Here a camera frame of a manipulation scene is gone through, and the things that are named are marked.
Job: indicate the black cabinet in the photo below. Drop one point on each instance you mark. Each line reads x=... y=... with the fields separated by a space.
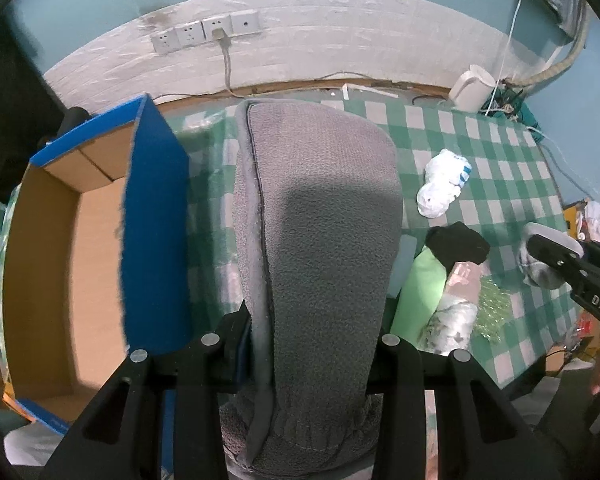
x=29 y=110

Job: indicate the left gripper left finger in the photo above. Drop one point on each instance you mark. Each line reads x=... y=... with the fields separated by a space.
x=211 y=365

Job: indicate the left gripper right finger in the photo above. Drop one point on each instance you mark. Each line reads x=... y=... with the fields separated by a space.
x=397 y=375

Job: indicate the white electric kettle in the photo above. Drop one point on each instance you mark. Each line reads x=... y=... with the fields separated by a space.
x=472 y=89

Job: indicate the white blue striped cloth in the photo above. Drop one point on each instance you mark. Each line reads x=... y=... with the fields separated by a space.
x=444 y=178

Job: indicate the pink silver plastic bundle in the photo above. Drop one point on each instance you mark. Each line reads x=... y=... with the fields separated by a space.
x=453 y=321

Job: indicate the green sparkly mesh cloth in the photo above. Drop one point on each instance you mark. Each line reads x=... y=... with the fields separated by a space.
x=494 y=309

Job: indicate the green checkered tablecloth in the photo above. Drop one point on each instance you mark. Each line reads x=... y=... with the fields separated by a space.
x=509 y=186

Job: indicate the white wall socket strip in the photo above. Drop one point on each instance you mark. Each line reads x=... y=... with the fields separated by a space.
x=216 y=28

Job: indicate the grey white sock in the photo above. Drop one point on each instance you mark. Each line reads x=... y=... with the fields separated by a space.
x=536 y=228

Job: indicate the black cloth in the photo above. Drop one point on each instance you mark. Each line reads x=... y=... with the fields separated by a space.
x=456 y=243

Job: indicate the blue cardboard box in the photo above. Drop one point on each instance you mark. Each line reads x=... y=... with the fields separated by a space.
x=95 y=262

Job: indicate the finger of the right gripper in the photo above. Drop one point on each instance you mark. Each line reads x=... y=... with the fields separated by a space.
x=551 y=263

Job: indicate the grey fleece cloth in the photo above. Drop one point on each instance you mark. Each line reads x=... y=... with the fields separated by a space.
x=317 y=217

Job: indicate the teal plastic basket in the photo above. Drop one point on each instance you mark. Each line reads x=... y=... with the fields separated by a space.
x=510 y=103

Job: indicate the light green cloth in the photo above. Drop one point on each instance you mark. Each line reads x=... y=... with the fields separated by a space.
x=419 y=297

